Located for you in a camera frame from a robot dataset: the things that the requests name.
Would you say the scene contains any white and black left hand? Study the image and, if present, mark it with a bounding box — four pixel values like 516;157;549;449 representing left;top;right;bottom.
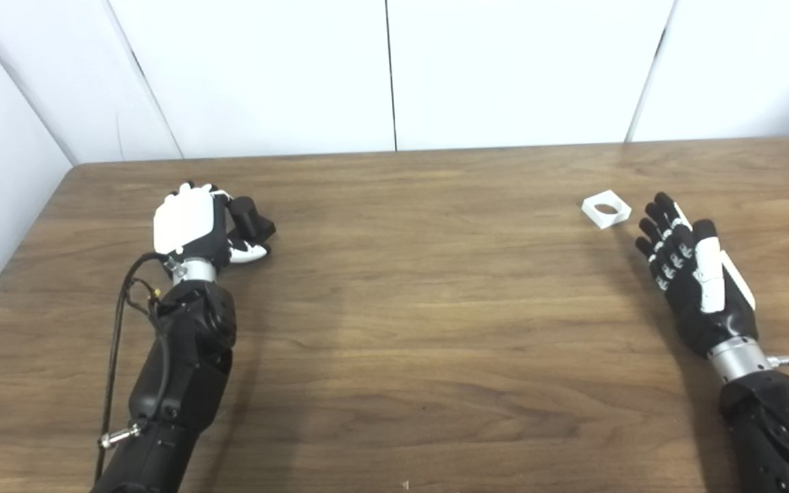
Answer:
153;182;269;268

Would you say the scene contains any white and black right hand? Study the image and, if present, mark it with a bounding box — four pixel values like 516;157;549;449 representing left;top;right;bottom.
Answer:
635;192;758;358

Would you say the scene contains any black peg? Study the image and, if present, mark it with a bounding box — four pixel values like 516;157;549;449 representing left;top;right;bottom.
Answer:
227;197;277;244

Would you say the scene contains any white square piece with hole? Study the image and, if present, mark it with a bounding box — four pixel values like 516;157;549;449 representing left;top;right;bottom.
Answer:
581;190;632;229

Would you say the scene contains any thick black left wrist cable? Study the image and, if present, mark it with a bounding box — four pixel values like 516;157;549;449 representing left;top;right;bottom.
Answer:
93;252;176;483

